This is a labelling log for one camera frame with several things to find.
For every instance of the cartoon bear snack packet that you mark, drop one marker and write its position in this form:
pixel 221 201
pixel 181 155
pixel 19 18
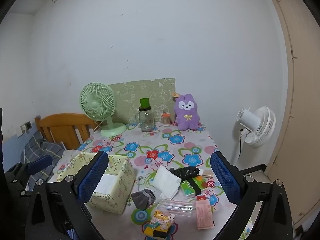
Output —
pixel 163 218

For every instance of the pink packet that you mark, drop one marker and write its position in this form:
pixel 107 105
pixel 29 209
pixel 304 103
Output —
pixel 203 215

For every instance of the brown paper tag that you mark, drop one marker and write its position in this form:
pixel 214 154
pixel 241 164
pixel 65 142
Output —
pixel 176 95

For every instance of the beige door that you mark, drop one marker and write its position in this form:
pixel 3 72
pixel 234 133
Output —
pixel 300 105

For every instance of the black plastic bag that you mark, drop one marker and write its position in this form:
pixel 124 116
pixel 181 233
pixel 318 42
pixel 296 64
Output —
pixel 183 172

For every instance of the clear plastic bag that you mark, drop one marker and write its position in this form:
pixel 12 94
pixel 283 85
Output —
pixel 175 207

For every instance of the beige elastic bandage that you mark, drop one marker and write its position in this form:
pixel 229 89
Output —
pixel 207 173

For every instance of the grey plaid blanket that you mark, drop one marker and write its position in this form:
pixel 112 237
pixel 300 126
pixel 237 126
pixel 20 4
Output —
pixel 42 147

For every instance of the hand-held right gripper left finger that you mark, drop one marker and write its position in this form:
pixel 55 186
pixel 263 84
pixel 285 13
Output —
pixel 92 177

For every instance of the floral tablecloth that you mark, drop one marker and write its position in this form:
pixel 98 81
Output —
pixel 160 142

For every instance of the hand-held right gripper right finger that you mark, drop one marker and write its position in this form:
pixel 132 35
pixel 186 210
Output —
pixel 225 177

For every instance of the wall socket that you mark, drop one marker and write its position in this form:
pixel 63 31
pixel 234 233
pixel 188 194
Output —
pixel 25 127

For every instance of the green cartoon printed board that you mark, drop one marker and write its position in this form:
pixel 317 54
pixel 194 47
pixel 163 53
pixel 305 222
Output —
pixel 140 90

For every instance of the glass jar with green lid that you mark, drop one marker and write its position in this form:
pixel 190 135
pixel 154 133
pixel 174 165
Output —
pixel 146 120

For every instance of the yellow black packet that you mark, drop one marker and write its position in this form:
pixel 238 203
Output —
pixel 157 233

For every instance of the toothpick jar with orange lid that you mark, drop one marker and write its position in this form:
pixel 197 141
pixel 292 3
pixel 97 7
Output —
pixel 165 118

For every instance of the purple plush bunny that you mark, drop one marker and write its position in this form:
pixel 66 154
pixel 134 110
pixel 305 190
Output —
pixel 186 117

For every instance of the grey socks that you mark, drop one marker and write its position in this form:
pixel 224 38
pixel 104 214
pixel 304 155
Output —
pixel 142 198

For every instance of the white cloth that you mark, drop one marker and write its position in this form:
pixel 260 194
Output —
pixel 165 182

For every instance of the green tissue pack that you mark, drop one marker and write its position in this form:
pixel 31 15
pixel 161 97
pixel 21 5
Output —
pixel 186 190

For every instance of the yellow printed fabric storage box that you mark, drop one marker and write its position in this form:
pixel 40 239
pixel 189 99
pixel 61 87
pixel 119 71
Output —
pixel 117 180

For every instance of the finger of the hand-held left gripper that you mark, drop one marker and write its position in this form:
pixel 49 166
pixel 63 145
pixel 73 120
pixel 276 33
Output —
pixel 40 163

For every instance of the green desk fan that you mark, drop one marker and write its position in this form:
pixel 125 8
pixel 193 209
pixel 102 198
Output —
pixel 96 103

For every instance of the wooden chair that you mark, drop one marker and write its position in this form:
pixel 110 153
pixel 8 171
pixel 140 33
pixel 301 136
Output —
pixel 62 127

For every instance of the white standing fan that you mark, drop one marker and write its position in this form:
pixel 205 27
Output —
pixel 260 127

